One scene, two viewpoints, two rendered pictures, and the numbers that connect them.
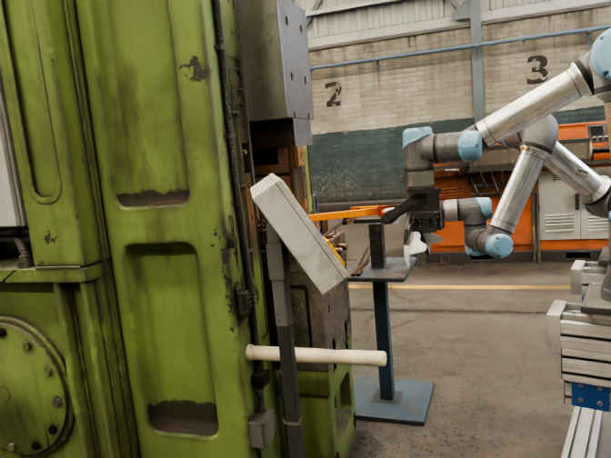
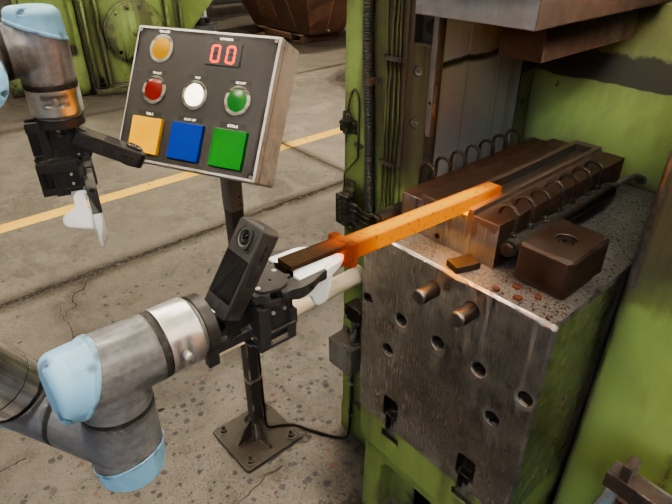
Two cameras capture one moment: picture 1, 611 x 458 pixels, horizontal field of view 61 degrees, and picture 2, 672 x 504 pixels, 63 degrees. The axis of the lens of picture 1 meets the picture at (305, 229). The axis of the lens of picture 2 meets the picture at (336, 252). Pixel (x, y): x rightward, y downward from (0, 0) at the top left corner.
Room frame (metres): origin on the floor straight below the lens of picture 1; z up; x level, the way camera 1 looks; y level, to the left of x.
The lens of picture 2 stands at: (2.14, -0.82, 1.39)
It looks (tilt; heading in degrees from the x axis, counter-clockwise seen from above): 31 degrees down; 120
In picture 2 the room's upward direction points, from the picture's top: straight up
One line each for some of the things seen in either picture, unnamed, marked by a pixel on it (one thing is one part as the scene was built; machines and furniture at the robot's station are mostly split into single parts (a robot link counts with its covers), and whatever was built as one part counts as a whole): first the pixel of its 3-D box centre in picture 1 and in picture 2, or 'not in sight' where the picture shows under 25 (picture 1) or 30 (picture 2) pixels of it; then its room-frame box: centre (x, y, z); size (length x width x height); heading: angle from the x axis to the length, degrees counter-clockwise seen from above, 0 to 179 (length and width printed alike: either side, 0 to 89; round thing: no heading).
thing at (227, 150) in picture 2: not in sight; (228, 149); (1.45, -0.04, 1.01); 0.07 x 0.05 x 0.07; 6
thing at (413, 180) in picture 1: (419, 179); (55, 102); (1.37, -0.31, 1.15); 0.08 x 0.08 x 0.05
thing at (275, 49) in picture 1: (247, 70); not in sight; (2.01, 0.16, 1.56); 0.42 x 0.39 x 0.40; 71
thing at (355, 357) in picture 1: (315, 355); (287, 310); (1.54, 0.00, 0.62); 0.44 x 0.05 x 0.05; 71
